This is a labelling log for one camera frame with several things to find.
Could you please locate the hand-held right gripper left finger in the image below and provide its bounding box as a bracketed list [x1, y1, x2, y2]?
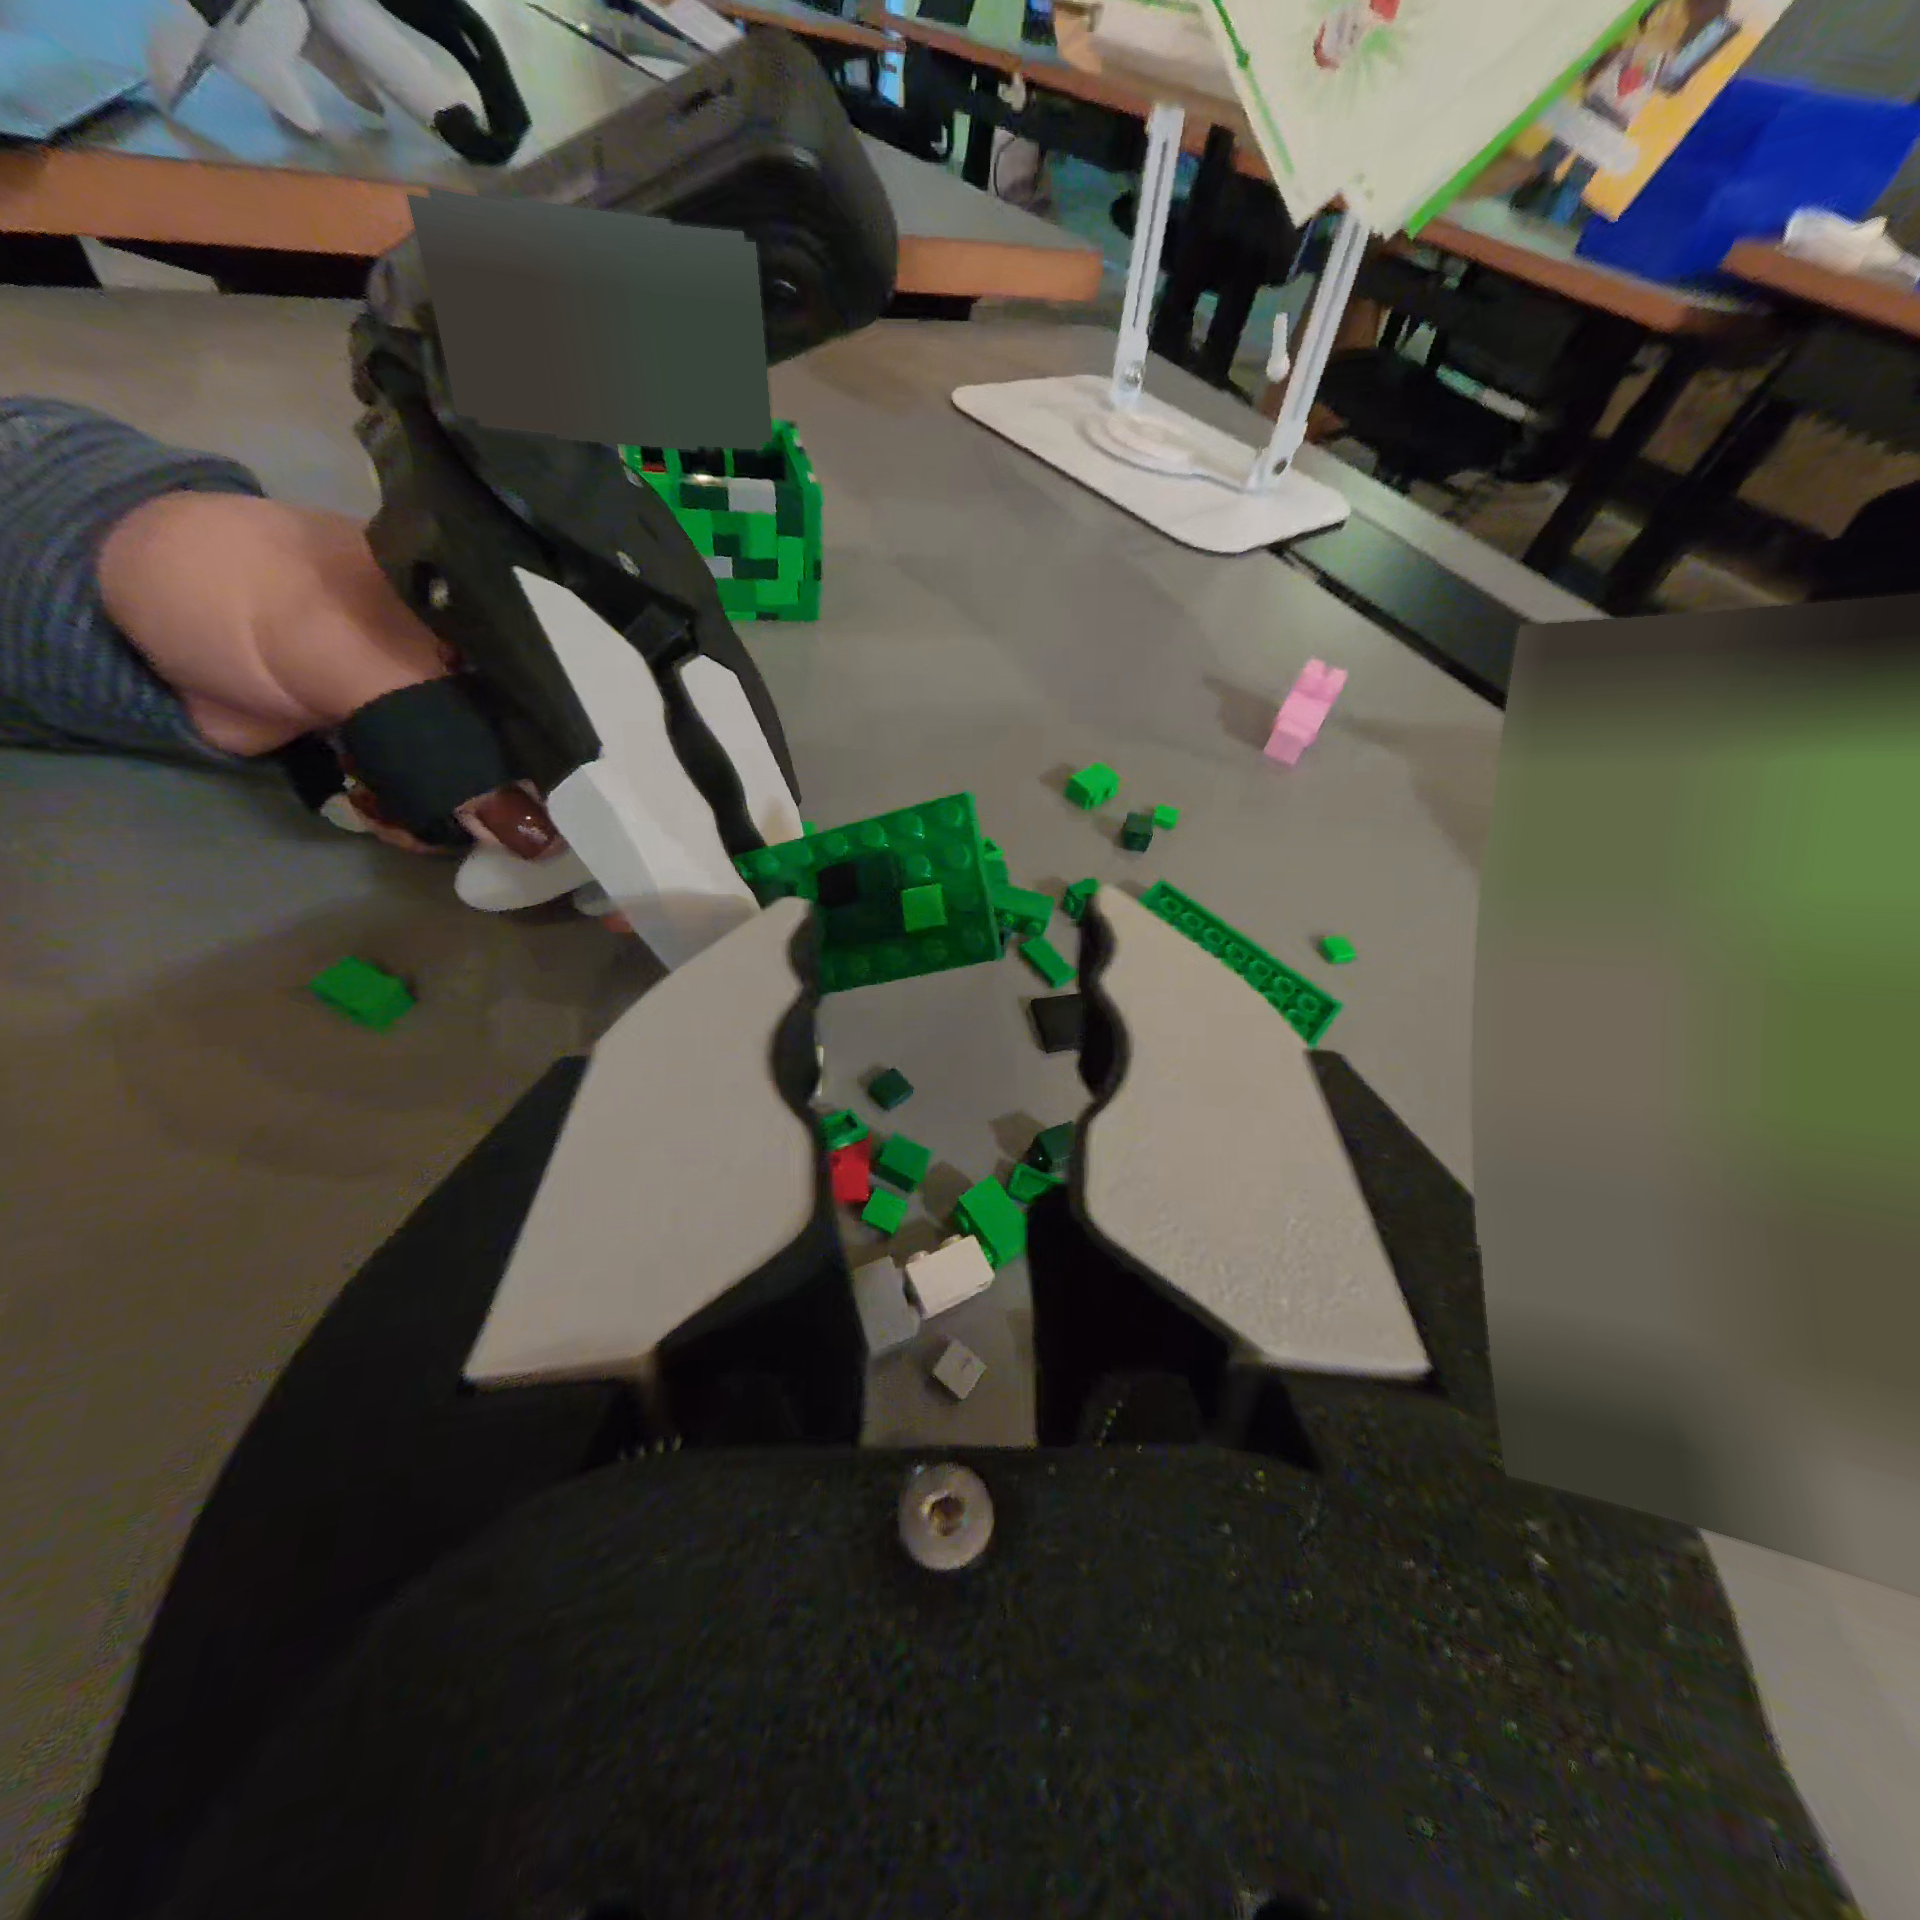
[462, 896, 869, 1400]

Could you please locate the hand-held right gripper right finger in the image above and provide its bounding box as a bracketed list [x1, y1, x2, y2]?
[1029, 883, 1433, 1400]

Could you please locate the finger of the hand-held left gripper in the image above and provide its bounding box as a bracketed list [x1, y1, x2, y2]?
[638, 599, 806, 860]
[515, 565, 764, 973]

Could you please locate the green square brick plate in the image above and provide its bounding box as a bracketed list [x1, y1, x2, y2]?
[737, 791, 1010, 994]

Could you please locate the cluster of small bricks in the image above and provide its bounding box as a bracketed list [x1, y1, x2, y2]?
[817, 885, 1081, 1271]

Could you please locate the grey desk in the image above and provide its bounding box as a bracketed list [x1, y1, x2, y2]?
[0, 286, 1920, 1920]

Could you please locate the black desk divider strip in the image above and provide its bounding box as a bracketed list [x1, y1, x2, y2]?
[1272, 508, 1514, 707]

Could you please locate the person's left hand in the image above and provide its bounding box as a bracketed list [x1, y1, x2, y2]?
[93, 487, 564, 868]

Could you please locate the green pixel-pattern brick box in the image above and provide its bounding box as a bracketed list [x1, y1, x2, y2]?
[620, 421, 825, 627]

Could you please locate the long green studded plate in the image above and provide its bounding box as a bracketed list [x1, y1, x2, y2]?
[1136, 879, 1346, 1047]

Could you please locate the white printed brick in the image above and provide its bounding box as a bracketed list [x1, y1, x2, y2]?
[904, 1235, 1000, 1320]

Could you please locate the white book stand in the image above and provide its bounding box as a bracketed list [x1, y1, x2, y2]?
[950, 95, 1374, 555]

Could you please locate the pink brick pig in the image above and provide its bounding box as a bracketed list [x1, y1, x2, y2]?
[1261, 658, 1349, 768]

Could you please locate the spare white black gripper tool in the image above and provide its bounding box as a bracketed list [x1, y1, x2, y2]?
[152, 0, 534, 167]

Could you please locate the grey table with wooden edge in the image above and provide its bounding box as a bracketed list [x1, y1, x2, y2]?
[0, 0, 1104, 302]

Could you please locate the silver foil bag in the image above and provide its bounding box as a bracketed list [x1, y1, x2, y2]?
[0, 0, 204, 144]

